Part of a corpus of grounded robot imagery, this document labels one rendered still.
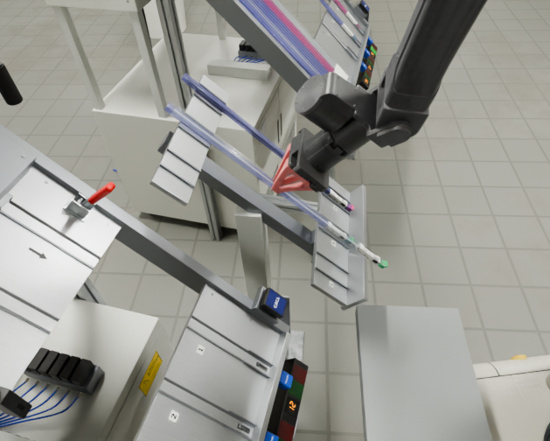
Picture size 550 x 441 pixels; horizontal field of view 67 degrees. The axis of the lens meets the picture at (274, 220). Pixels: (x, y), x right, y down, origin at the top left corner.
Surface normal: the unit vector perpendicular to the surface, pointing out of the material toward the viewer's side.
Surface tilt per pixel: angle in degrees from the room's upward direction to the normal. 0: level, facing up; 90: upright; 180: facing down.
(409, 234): 0
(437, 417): 0
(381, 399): 0
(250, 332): 44
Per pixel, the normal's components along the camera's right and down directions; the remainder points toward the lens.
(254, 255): -0.14, 0.74
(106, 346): -0.04, -0.67
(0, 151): 0.65, -0.36
